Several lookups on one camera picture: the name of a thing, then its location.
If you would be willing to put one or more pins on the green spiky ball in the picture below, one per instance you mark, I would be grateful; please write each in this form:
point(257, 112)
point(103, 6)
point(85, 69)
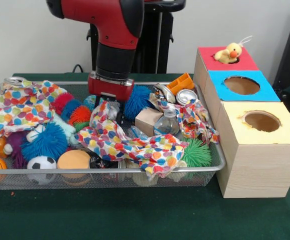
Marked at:
point(197, 155)

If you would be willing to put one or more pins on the multicoloured spiky caterpillar toy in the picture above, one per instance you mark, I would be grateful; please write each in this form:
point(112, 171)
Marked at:
point(80, 113)

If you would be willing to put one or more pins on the small soccer ball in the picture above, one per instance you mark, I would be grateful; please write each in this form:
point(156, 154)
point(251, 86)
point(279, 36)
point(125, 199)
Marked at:
point(42, 162)

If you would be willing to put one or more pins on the wooden box with three holes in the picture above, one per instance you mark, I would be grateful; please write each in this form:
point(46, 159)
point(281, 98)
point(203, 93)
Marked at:
point(260, 170)

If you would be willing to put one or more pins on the blue spiky ball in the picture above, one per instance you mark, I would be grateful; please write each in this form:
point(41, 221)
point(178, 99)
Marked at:
point(46, 143)
point(137, 100)

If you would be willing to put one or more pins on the orange foam cylinder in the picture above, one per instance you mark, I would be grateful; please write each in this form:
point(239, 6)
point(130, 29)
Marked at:
point(73, 160)

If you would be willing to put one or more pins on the yellow duck plush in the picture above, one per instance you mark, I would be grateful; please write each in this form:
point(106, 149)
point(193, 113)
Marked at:
point(231, 51)

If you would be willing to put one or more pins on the orange plastic building brick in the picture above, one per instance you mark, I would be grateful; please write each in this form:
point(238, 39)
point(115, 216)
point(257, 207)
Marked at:
point(181, 83)

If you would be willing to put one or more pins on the shallow metal mesh bin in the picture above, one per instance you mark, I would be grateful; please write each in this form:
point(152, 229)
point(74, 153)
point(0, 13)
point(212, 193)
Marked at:
point(35, 171)

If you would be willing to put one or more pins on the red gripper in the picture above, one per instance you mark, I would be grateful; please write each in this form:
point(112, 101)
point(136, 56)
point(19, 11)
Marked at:
point(110, 87)

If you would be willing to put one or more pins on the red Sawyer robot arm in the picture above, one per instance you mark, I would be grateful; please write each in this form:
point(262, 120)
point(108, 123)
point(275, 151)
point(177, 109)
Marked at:
point(115, 37)

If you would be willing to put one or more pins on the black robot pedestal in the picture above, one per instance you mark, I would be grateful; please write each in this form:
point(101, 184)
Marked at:
point(160, 45)

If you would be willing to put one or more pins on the colourful dotted cloth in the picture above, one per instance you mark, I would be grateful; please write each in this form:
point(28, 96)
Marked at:
point(140, 147)
point(195, 120)
point(22, 105)

